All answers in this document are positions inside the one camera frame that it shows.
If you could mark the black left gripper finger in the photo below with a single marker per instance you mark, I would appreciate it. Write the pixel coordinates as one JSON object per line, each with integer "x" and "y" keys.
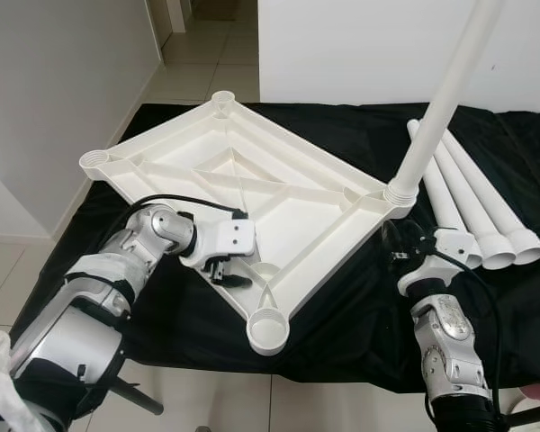
{"x": 236, "y": 281}

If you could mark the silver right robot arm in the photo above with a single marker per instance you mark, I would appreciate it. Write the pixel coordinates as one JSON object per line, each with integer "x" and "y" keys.
{"x": 450, "y": 346}

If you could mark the white plastic table leg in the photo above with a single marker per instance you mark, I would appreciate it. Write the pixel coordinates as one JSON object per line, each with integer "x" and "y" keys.
{"x": 446, "y": 202}
{"x": 497, "y": 202}
{"x": 445, "y": 99}
{"x": 470, "y": 202}

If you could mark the pink cushion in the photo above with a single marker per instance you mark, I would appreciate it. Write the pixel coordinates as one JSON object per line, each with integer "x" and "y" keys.
{"x": 535, "y": 394}

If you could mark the white plastic table top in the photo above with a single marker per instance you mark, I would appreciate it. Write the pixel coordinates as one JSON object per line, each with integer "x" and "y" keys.
{"x": 279, "y": 193}

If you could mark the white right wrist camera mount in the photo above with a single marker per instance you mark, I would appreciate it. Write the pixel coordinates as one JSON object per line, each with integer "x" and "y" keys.
{"x": 450, "y": 247}

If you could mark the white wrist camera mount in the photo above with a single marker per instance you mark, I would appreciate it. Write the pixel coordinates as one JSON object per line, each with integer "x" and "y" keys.
{"x": 225, "y": 236}
{"x": 450, "y": 247}

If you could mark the black cloth table cover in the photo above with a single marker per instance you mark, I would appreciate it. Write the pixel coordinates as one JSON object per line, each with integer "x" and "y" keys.
{"x": 360, "y": 333}

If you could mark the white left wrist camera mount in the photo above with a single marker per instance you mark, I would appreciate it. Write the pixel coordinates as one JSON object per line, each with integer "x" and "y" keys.
{"x": 225, "y": 236}

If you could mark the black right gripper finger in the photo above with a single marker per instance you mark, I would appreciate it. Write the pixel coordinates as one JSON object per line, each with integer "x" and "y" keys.
{"x": 392, "y": 243}

